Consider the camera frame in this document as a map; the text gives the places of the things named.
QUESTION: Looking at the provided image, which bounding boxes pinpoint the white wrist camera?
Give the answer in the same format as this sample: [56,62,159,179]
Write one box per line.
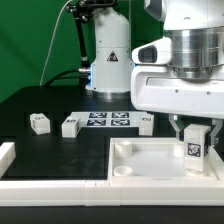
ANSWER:
[132,37,172,65]

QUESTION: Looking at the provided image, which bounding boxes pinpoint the white square tabletop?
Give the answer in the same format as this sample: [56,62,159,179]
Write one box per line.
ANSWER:
[108,138,224,181]

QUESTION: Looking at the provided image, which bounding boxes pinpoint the white sheet with tags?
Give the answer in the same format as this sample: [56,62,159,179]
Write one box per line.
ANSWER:
[69,111,147,128]

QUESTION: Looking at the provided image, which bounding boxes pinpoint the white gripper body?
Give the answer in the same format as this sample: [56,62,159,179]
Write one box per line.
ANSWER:
[131,65,224,119]

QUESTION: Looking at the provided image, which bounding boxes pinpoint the black cable bundle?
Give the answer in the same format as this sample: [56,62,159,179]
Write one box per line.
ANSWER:
[44,67,92,88]

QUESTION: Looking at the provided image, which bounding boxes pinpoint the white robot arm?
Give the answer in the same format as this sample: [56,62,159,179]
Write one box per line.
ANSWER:
[88,0,224,145]

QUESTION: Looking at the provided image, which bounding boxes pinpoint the white U-shaped fence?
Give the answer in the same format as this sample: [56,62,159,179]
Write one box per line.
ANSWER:
[0,142,224,206]

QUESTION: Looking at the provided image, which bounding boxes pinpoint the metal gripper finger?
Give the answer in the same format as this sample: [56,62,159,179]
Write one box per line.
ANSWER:
[169,114,184,139]
[210,119,222,146]

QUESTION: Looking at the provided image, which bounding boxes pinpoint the white thin cable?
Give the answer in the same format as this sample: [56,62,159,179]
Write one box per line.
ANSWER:
[39,0,73,87]

